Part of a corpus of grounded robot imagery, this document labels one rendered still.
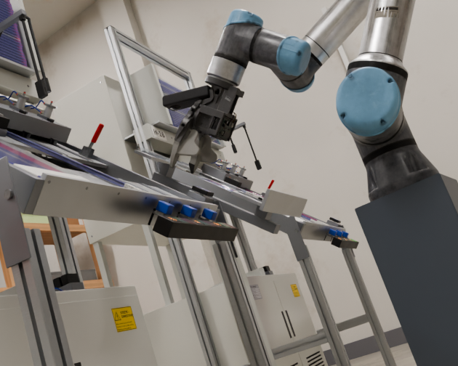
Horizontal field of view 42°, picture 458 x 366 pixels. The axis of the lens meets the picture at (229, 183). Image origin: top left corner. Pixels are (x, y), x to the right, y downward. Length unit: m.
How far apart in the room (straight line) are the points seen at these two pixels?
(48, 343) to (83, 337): 0.55
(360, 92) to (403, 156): 0.19
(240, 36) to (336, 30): 0.23
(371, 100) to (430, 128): 3.56
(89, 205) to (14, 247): 0.21
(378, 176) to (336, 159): 3.62
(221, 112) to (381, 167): 0.34
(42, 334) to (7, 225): 0.18
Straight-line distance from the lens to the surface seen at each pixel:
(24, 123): 1.72
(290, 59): 1.22
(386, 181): 1.23
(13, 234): 0.97
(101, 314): 1.56
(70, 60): 6.75
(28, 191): 1.02
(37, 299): 0.94
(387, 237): 1.20
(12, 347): 1.31
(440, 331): 1.20
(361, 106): 1.12
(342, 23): 1.36
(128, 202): 1.23
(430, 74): 4.76
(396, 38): 1.19
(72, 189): 1.08
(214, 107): 1.27
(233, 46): 1.26
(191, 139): 1.25
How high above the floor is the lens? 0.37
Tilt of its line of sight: 15 degrees up
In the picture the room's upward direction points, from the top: 19 degrees counter-clockwise
